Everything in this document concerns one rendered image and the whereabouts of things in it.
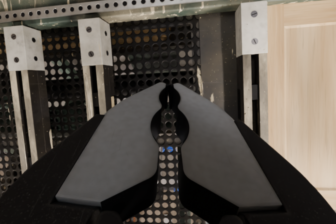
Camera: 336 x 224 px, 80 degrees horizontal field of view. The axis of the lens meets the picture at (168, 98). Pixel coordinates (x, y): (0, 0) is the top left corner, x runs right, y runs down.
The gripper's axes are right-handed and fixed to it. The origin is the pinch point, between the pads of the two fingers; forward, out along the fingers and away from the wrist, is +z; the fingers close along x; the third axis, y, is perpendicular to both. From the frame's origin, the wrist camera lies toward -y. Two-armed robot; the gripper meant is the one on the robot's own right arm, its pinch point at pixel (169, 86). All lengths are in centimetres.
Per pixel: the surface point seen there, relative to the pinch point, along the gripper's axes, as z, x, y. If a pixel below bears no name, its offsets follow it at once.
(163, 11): 47.3, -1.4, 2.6
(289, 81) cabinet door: 38, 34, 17
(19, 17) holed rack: 51, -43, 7
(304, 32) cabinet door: 44, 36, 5
